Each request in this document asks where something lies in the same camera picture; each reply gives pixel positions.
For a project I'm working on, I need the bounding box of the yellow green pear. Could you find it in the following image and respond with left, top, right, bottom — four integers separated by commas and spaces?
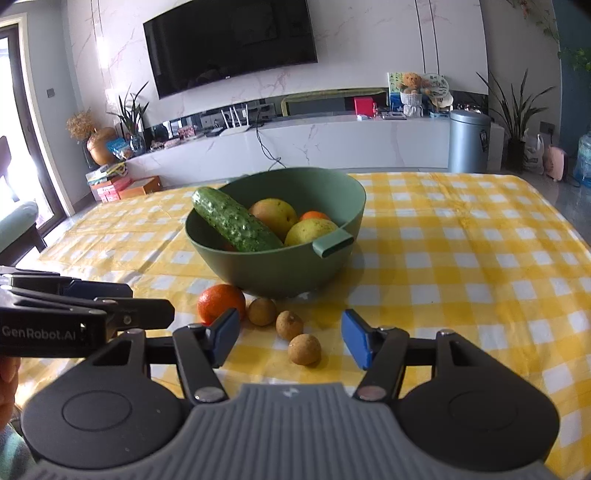
284, 218, 340, 247

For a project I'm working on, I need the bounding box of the blue picture card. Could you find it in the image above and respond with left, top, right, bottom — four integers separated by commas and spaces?
387, 71, 407, 112

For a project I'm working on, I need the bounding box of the blue water jug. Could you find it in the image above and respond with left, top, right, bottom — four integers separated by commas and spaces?
573, 131, 591, 189

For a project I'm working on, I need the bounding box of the person's left hand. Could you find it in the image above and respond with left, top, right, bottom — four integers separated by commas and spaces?
0, 357, 21, 437

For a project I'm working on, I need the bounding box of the hanging vine plant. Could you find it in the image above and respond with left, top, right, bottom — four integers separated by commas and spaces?
505, 0, 591, 70

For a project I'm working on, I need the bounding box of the yellow checkered tablecloth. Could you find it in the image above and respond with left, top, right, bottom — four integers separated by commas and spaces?
14, 172, 591, 480

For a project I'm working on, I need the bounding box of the green leafy plant in vase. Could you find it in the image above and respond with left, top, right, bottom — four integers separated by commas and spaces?
107, 82, 149, 155

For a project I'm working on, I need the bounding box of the grey blue pedal bin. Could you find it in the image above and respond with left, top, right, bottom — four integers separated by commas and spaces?
448, 110, 491, 174

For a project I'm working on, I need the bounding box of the stack of pink boxes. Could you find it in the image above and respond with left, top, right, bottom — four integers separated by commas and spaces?
90, 178, 130, 204

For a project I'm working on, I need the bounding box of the round paper fan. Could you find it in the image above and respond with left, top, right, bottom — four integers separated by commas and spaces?
422, 74, 455, 112

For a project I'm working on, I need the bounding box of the dried flower bunch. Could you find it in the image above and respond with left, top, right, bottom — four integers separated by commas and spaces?
66, 108, 95, 143

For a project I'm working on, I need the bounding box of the black cable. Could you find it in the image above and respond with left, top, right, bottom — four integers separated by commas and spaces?
255, 124, 287, 172

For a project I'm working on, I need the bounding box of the brown longan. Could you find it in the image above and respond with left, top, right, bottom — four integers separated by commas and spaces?
288, 333, 322, 367
247, 298, 278, 327
276, 311, 304, 341

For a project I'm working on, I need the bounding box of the black wall television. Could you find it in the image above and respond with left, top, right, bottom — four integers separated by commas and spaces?
143, 0, 319, 99

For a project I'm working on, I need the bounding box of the brown teddy bear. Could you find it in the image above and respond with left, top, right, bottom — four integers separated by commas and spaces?
399, 71, 426, 117

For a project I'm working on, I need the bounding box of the pale green armchair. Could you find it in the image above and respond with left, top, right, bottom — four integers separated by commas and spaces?
0, 200, 47, 266

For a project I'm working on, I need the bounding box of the small pink heater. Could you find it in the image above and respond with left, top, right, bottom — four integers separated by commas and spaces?
542, 145, 568, 181

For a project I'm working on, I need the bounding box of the green cucumber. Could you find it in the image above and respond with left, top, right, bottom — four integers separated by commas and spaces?
192, 187, 284, 253

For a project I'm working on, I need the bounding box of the white router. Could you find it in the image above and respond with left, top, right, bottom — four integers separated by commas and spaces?
219, 105, 252, 137

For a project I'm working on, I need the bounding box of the blue snack bag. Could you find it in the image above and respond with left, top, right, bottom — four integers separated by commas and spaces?
106, 137, 134, 160

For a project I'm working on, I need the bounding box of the white plastic bag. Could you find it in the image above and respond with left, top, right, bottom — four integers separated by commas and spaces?
522, 134, 546, 175

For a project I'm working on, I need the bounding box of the orange box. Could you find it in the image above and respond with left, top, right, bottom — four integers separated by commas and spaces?
119, 175, 162, 200

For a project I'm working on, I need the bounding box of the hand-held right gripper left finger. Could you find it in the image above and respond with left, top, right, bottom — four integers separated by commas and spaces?
92, 308, 241, 403

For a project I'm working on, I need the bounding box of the potted snake plant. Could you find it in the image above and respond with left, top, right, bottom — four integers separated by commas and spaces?
475, 69, 555, 174

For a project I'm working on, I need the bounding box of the green colander bowl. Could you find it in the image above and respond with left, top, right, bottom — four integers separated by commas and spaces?
185, 167, 367, 298

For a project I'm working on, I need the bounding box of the white marble television cabinet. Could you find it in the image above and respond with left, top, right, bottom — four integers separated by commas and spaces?
124, 113, 451, 190

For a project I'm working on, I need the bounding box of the dark sliding door frame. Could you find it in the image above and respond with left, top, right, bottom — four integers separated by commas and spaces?
0, 16, 77, 222

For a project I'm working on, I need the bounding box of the gold gourd vase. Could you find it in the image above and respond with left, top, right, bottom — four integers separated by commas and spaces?
86, 127, 118, 166

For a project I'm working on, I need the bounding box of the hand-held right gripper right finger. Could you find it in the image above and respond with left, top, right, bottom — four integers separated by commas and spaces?
342, 309, 490, 401

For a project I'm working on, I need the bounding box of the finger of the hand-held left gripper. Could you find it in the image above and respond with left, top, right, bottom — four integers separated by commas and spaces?
0, 272, 134, 301
0, 293, 175, 340

